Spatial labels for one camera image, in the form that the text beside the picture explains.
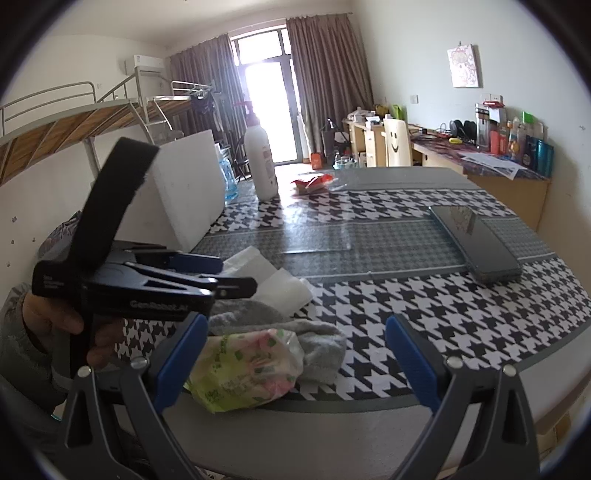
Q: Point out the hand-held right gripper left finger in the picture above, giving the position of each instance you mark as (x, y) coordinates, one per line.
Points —
(182, 364)

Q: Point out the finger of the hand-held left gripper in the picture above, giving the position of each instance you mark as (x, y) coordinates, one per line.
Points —
(231, 287)
(198, 264)

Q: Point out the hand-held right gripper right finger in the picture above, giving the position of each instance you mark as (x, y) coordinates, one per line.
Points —
(413, 364)

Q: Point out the white tissue packet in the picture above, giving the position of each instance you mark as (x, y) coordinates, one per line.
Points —
(284, 293)
(244, 261)

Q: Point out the green floral tissue packet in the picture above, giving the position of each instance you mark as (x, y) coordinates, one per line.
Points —
(244, 369)

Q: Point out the white foam box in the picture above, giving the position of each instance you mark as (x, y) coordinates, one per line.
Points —
(184, 194)

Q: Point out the grey sock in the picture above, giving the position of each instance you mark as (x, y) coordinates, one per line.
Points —
(318, 350)

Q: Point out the person's left forearm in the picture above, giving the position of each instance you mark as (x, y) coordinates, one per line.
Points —
(23, 364)

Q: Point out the person's left hand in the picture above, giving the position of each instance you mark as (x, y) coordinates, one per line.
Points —
(51, 314)

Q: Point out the blue orange quilt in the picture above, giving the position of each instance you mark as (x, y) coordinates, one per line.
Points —
(60, 235)

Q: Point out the blue water jug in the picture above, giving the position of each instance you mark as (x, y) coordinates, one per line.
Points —
(228, 182)

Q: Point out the large metal bunk bed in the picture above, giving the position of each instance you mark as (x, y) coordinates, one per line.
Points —
(55, 129)

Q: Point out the small metal bunk bed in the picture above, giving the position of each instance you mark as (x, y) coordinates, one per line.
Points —
(184, 92)

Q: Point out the dark hanging clothes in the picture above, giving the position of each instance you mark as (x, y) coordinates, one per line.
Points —
(203, 104)

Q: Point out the white pump lotion bottle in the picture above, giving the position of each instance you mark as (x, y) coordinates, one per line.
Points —
(261, 157)

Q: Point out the red snack packet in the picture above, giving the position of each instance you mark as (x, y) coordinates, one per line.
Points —
(311, 183)

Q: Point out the white air conditioner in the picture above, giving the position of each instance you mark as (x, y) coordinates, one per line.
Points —
(144, 64)

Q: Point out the dark smartphone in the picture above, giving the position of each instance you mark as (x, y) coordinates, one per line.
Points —
(475, 240)

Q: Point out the brown curtain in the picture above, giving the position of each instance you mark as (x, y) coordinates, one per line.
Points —
(328, 83)
(203, 69)

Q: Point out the orange bag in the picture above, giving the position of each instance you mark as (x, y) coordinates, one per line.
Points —
(317, 160)

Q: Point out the pale storage basket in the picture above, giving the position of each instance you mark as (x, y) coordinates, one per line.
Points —
(345, 162)

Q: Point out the glass balcony door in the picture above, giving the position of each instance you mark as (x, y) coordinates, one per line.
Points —
(272, 101)

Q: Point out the wooden desk with dark top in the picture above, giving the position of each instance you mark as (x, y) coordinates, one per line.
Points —
(503, 194)

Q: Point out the white printed papers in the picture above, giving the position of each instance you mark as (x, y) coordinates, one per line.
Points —
(496, 165)

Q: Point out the wooden smiley face chair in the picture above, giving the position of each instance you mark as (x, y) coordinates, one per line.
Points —
(397, 143)

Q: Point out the black headphones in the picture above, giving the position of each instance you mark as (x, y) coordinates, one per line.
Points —
(461, 128)

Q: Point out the green paper bag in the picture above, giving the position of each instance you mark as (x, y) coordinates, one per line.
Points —
(397, 112)

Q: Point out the row of toiletry bottles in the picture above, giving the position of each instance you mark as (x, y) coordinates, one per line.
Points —
(526, 147)

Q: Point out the steel thermos bottle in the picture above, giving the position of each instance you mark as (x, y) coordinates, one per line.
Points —
(483, 127)

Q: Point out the white wall socket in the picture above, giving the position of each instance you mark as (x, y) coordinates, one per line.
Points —
(490, 98)

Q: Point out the pink cartoon wall picture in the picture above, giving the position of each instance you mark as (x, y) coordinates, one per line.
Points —
(463, 66)

